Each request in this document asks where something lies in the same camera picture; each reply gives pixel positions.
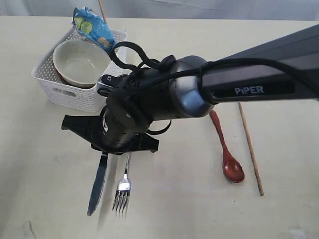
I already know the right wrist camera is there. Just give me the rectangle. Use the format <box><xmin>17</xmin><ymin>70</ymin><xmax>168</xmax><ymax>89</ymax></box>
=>
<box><xmin>96</xmin><ymin>74</ymin><xmax>126</xmax><ymax>97</ymax></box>

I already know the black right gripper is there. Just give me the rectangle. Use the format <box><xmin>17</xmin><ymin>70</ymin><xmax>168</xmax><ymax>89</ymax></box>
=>
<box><xmin>61</xmin><ymin>115</ymin><xmax>159</xmax><ymax>155</ymax></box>

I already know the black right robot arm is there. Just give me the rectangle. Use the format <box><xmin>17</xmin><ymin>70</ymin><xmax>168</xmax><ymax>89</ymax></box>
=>
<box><xmin>61</xmin><ymin>25</ymin><xmax>319</xmax><ymax>155</ymax></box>

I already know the blue chips bag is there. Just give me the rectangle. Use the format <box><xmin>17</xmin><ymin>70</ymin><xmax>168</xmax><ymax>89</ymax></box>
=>
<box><xmin>72</xmin><ymin>7</ymin><xmax>116</xmax><ymax>52</ymax></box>

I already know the wooden chopstick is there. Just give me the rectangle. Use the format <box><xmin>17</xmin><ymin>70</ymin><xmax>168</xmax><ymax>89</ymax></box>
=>
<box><xmin>98</xmin><ymin>0</ymin><xmax>107</xmax><ymax>23</ymax></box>
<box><xmin>238</xmin><ymin>103</ymin><xmax>264</xmax><ymax>196</ymax></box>

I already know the red-brown wooden spoon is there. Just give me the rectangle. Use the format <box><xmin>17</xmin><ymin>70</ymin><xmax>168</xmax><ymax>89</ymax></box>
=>
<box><xmin>209</xmin><ymin>110</ymin><xmax>245</xmax><ymax>183</ymax></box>

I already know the stainless steel fork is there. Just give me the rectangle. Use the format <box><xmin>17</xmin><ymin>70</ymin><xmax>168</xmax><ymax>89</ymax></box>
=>
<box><xmin>112</xmin><ymin>152</ymin><xmax>132</xmax><ymax>217</ymax></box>

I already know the white ceramic bowl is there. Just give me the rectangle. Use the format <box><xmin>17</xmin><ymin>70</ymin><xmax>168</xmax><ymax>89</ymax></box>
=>
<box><xmin>52</xmin><ymin>39</ymin><xmax>111</xmax><ymax>79</ymax></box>

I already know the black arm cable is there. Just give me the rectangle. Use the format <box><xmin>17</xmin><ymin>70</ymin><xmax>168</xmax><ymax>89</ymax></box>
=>
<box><xmin>98</xmin><ymin>41</ymin><xmax>319</xmax><ymax>135</ymax></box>

